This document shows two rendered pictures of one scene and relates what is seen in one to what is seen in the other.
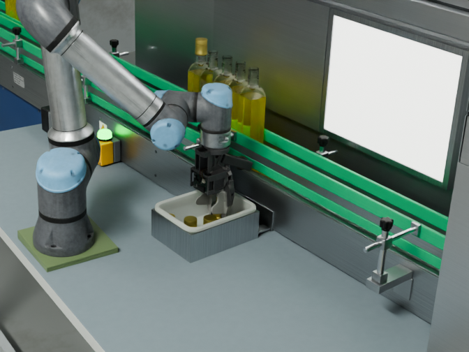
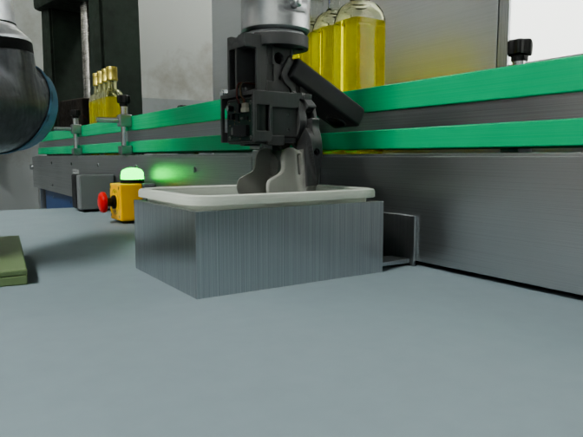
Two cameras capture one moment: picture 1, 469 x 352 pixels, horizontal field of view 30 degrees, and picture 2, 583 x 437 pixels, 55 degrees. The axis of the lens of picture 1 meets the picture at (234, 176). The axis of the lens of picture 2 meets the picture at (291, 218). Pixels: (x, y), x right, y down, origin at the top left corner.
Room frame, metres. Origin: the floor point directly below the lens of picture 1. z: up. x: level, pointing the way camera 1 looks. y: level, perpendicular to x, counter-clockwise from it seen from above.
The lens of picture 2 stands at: (1.38, -0.04, 0.88)
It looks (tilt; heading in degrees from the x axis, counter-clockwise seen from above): 6 degrees down; 7
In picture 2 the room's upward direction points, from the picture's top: straight up
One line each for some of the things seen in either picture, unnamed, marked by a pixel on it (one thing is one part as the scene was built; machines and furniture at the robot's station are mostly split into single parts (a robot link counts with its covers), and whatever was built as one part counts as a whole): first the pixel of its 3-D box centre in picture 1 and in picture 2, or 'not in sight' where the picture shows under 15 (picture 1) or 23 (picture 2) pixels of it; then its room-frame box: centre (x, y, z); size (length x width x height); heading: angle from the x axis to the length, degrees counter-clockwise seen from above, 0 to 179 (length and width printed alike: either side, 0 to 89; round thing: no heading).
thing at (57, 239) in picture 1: (63, 223); not in sight; (1.90, 0.42, 0.82); 0.15 x 0.15 x 0.10
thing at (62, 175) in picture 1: (62, 181); not in sight; (1.91, 0.42, 0.94); 0.13 x 0.12 x 0.14; 178
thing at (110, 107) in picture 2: not in sight; (113, 111); (3.14, 0.75, 1.02); 0.06 x 0.06 x 0.28; 40
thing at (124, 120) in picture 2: (79, 84); (114, 126); (2.57, 0.49, 0.94); 0.07 x 0.04 x 0.13; 130
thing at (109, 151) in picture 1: (104, 150); (131, 202); (2.43, 0.40, 0.79); 0.07 x 0.07 x 0.07; 40
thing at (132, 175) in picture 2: (105, 134); (132, 175); (2.43, 0.40, 0.84); 0.04 x 0.04 x 0.03
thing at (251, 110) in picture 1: (250, 122); (358, 78); (2.21, -0.04, 0.99); 0.06 x 0.06 x 0.21; 40
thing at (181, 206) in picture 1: (205, 220); (256, 227); (1.99, 0.07, 0.80); 0.22 x 0.17 x 0.09; 130
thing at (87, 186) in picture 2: (57, 120); (93, 192); (2.64, 0.58, 0.79); 0.08 x 0.08 x 0.08; 40
